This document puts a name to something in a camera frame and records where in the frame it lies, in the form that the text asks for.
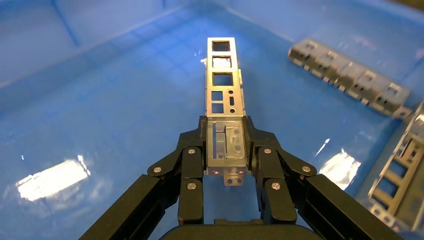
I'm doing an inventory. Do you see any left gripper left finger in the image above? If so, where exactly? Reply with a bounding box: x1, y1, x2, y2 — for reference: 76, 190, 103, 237
79, 115, 208, 240

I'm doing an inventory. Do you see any silver windowed metal bracket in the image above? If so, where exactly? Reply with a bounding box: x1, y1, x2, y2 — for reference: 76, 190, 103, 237
204, 37, 249, 187

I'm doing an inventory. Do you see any dark thin metal bracket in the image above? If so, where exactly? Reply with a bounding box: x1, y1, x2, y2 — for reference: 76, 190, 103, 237
356, 100, 424, 234

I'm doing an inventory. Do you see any blue plastic bin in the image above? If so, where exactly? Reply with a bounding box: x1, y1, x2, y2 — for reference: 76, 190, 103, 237
0, 0, 424, 240

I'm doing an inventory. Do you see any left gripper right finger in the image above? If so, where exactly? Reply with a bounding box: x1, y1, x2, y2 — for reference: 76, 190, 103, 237
243, 115, 403, 240

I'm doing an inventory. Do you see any grey tabbed metal bracket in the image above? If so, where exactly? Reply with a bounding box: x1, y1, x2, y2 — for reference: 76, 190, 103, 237
287, 37, 414, 120

